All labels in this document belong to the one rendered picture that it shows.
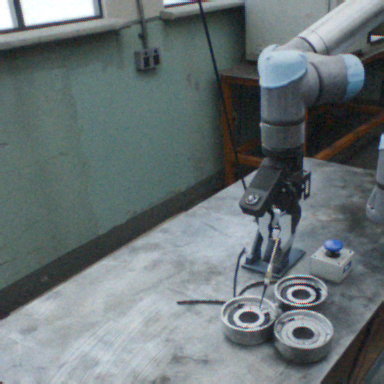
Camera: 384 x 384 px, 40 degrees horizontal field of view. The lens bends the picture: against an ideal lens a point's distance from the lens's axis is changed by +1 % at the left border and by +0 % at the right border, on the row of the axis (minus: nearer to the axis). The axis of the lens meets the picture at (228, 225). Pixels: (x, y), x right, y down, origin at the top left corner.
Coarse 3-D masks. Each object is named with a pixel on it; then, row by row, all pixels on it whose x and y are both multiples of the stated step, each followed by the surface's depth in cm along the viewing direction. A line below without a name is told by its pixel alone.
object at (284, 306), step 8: (280, 280) 106; (288, 280) 108; (296, 280) 108; (304, 280) 108; (312, 280) 107; (320, 280) 106; (280, 288) 106; (296, 288) 106; (304, 288) 106; (280, 296) 101; (288, 296) 103; (296, 296) 106; (304, 296) 106; (312, 296) 103; (328, 296) 103; (280, 304) 101; (288, 304) 100; (296, 304) 99; (312, 304) 99; (320, 304) 100; (320, 312) 102
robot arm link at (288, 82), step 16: (272, 64) 83; (288, 64) 83; (304, 64) 84; (272, 80) 84; (288, 80) 84; (304, 80) 85; (272, 96) 86; (288, 96) 85; (304, 96) 86; (272, 112) 87; (288, 112) 86; (304, 112) 89
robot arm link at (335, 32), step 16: (352, 0) 103; (368, 0) 103; (336, 16) 102; (352, 16) 102; (368, 16) 103; (304, 32) 102; (320, 32) 100; (336, 32) 101; (352, 32) 102; (272, 48) 102; (288, 48) 99; (304, 48) 99; (320, 48) 100; (336, 48) 102
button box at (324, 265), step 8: (320, 248) 116; (344, 248) 116; (312, 256) 113; (320, 256) 113; (328, 256) 113; (336, 256) 112; (344, 256) 113; (352, 256) 114; (312, 264) 114; (320, 264) 112; (328, 264) 111; (336, 264) 110; (344, 264) 111; (352, 264) 115; (312, 272) 115; (320, 272) 113; (328, 272) 112; (336, 272) 111; (344, 272) 112; (336, 280) 112
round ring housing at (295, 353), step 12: (288, 312) 97; (300, 312) 98; (312, 312) 97; (276, 324) 95; (300, 324) 96; (324, 324) 96; (276, 336) 92; (288, 336) 93; (300, 336) 96; (312, 336) 95; (288, 348) 90; (300, 348) 89; (312, 348) 89; (324, 348) 90; (300, 360) 91; (312, 360) 91
